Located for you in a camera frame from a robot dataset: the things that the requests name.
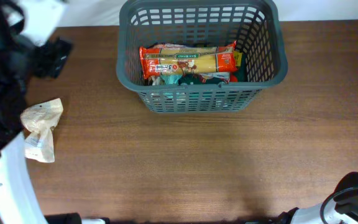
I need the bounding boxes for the Kleenex tissue multipack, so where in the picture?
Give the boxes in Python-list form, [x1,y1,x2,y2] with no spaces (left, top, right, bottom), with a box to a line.
[139,42,237,85]

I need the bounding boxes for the green Nescafe coffee bag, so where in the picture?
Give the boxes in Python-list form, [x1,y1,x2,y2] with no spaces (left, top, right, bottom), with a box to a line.
[178,51,245,85]

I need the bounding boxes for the grey plastic basket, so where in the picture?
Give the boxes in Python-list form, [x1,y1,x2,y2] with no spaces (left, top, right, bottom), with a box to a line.
[116,0,288,113]

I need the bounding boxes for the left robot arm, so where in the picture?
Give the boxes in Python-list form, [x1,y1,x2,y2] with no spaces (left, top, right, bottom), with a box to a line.
[0,1,46,223]

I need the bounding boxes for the San Remo spaghetti pack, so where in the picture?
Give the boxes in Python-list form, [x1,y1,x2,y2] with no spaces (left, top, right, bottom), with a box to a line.
[139,42,237,79]

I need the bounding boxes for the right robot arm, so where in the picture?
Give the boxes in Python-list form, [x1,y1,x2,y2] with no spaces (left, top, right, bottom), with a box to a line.
[42,41,358,222]

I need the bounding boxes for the brown white snack bag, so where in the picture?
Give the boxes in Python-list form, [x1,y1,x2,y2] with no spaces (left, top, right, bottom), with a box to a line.
[148,76,164,86]

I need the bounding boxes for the small pale green packet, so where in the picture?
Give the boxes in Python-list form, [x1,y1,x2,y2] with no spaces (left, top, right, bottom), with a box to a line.
[160,75,182,85]

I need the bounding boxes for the beige paper bag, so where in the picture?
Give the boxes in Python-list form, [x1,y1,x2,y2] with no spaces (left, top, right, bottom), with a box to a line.
[21,98,63,163]

